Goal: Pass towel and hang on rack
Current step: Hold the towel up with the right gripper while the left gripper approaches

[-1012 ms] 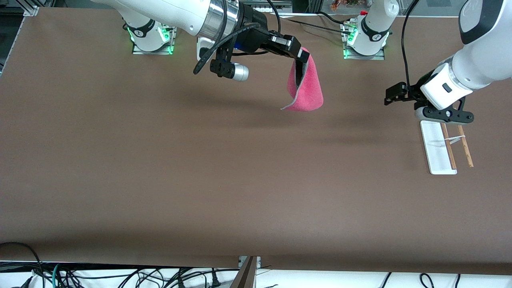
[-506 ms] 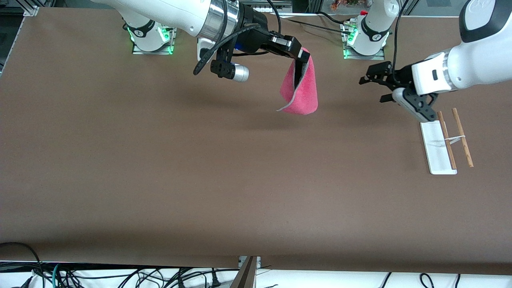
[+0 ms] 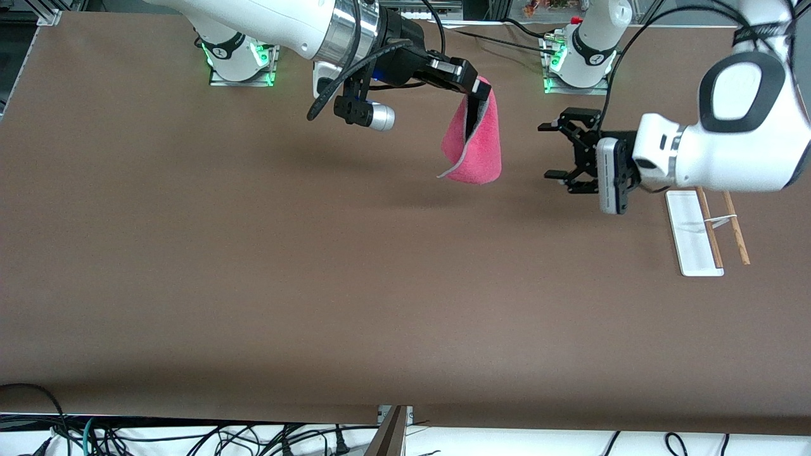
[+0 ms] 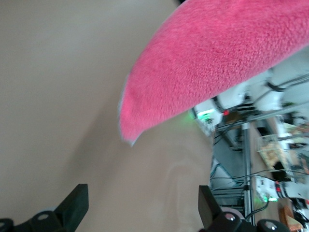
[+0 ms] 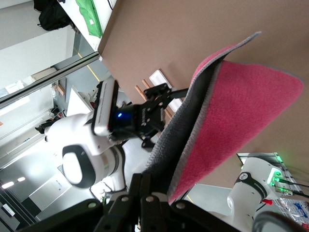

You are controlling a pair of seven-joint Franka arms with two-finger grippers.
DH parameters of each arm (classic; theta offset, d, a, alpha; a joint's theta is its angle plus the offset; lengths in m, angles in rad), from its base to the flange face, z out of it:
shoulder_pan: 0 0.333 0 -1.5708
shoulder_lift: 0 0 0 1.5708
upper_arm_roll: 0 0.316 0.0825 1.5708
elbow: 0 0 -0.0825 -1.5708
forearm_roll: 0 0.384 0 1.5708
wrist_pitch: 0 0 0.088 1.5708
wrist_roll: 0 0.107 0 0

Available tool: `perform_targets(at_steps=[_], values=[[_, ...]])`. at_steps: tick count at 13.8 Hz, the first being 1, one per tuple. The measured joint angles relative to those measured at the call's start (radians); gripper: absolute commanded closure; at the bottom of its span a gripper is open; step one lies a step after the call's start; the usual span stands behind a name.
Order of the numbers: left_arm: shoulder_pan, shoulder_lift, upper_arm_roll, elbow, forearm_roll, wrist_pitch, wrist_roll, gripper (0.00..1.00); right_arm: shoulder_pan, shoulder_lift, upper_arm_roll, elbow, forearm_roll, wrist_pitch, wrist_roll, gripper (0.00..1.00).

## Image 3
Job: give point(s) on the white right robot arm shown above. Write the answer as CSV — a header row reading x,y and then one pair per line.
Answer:
x,y
272,19

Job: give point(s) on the white rack base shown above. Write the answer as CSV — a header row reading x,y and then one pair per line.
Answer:
x,y
690,234

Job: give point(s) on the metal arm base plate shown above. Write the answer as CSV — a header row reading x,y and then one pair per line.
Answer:
x,y
599,88
244,79

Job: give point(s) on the grey and pink towel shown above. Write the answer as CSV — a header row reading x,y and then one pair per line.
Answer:
x,y
478,149

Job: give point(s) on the dark slanted post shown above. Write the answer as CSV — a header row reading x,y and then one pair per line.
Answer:
x,y
388,437

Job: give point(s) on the metal table edge bracket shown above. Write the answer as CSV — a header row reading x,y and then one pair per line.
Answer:
x,y
382,415

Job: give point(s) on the wooden rack rod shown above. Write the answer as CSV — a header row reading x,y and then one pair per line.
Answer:
x,y
709,228
737,231

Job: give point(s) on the brown table cover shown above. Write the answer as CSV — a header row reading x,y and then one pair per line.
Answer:
x,y
405,285

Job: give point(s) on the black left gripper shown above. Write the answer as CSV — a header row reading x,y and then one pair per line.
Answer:
x,y
583,152

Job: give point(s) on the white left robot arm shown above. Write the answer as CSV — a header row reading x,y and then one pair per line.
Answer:
x,y
728,158

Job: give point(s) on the metal table corner bracket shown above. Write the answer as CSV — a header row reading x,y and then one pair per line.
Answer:
x,y
49,17

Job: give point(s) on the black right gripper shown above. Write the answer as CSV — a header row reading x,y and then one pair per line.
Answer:
x,y
403,57

